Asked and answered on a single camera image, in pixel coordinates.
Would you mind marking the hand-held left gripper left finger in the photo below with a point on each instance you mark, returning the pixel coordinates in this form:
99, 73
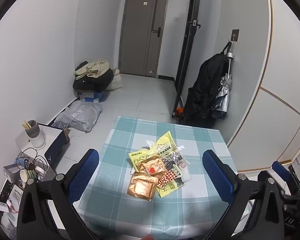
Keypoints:
82, 175

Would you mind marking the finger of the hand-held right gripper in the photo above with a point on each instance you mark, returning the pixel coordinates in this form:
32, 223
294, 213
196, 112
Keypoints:
280, 171

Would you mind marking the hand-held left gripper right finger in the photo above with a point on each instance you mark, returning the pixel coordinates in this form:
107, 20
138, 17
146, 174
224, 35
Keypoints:
217, 175

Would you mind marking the red white checkered packet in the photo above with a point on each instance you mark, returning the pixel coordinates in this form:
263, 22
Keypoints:
168, 177

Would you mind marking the yellow snack packet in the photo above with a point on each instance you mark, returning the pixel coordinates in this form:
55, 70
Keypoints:
165, 141
137, 157
168, 192

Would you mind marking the plain gold packet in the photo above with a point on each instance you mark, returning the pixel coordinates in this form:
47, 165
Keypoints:
141, 186

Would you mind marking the gold packet with red heart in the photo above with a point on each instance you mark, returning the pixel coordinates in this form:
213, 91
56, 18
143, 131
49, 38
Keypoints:
150, 166

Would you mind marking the clear plastic wrapper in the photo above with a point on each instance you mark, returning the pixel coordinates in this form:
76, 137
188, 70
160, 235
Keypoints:
187, 175

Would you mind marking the teal checkered tablecloth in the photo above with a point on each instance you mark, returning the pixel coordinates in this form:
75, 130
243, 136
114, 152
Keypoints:
107, 197

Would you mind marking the white and dark blue box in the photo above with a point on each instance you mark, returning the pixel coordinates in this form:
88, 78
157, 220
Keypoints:
53, 146

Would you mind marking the white jar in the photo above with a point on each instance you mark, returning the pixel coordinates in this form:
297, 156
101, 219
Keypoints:
37, 142

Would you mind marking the paper cup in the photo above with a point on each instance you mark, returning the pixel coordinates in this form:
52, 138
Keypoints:
23, 176

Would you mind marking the grey plastic bag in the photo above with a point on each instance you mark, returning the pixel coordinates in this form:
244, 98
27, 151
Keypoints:
82, 115

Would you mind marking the grey chopstick holder cup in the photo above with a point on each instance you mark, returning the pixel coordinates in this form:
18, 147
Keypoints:
33, 130

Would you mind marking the wooden chopsticks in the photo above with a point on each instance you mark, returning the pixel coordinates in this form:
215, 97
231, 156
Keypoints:
27, 125

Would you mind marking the small orange object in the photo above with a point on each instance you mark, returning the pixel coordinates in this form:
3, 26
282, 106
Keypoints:
180, 110

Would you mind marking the silver folded umbrella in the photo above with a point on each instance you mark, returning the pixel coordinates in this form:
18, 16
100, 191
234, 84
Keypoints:
222, 97

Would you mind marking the blue cardboard box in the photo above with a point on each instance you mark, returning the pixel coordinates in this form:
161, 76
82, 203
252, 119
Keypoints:
95, 95

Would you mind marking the white device box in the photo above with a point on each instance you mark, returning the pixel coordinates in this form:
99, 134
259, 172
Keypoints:
5, 200

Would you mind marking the black jacket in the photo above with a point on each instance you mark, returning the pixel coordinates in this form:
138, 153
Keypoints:
205, 90

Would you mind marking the black bag with beige cloth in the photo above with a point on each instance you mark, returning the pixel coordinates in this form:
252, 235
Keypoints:
95, 82

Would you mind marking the beige tote bag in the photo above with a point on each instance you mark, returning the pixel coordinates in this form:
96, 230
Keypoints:
116, 81

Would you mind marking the beige garment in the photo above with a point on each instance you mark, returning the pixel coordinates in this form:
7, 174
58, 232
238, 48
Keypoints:
95, 68

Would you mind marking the black metal door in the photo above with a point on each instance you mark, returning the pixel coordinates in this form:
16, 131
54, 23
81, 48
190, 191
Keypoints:
187, 55

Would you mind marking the grey door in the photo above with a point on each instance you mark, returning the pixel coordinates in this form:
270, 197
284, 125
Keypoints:
137, 42

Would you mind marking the wall hook plate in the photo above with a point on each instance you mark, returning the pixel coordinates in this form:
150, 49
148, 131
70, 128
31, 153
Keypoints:
235, 35

